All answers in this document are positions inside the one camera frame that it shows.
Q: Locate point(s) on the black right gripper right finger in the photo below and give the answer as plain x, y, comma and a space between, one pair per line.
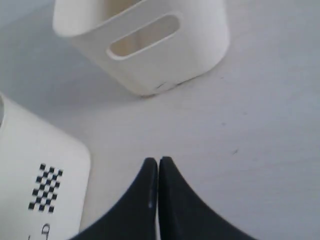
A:
183, 215

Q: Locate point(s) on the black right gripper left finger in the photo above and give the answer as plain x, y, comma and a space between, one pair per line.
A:
133, 216

